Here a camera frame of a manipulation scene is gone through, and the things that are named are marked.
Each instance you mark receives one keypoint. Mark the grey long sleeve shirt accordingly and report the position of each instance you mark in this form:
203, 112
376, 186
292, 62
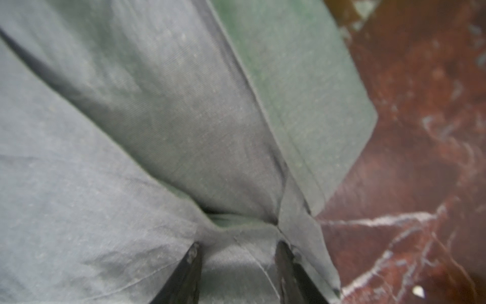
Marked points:
131, 130

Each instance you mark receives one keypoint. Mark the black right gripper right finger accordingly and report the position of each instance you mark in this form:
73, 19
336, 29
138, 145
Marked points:
294, 285

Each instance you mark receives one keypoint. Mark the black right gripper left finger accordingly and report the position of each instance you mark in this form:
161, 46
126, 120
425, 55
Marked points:
183, 285

